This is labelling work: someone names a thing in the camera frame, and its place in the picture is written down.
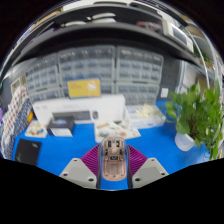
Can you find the yellow and blue card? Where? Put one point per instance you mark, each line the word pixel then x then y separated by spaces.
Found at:
pixel 83 88

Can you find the small black box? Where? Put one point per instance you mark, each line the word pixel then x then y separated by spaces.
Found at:
pixel 60 125

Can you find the printed sticker sheet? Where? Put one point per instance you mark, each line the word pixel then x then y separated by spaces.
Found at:
pixel 116 128
pixel 36 129

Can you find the dark wall shelf unit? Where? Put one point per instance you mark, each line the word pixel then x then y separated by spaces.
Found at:
pixel 100 33

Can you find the transparent pink computer mouse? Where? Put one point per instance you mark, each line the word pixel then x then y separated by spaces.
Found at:
pixel 113 160

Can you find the black mouse pad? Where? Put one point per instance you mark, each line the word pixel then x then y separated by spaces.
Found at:
pixel 28 151

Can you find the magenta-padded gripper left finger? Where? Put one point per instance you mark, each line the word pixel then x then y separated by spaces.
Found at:
pixel 75 171

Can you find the red blue checkered cloth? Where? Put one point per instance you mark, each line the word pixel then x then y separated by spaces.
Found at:
pixel 15 110

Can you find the long white keyboard box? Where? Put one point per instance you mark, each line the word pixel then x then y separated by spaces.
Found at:
pixel 83 106

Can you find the beige wicker basket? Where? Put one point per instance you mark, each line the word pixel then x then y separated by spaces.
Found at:
pixel 17 85

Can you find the navy polka-dot cloth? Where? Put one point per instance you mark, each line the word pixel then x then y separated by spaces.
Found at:
pixel 25 116

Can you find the green plant in white pot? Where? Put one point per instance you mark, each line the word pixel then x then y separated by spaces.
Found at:
pixel 196 116

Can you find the white and blue tissue box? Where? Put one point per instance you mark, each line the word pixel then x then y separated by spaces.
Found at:
pixel 143 116

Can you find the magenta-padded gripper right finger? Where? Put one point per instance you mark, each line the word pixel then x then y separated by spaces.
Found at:
pixel 150 170

